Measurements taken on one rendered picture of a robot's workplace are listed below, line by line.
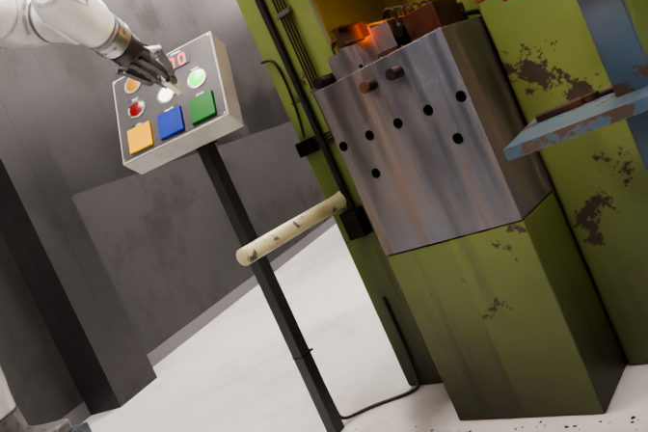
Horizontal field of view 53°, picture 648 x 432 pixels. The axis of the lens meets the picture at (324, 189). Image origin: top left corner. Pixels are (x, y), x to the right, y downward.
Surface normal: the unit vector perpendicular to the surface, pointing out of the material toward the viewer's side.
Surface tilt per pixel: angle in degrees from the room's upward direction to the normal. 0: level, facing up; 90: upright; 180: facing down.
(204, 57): 60
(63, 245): 90
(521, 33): 90
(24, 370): 90
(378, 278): 90
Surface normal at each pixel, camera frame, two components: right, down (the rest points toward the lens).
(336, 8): 0.71, -0.27
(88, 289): 0.83, -0.34
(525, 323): -0.58, 0.31
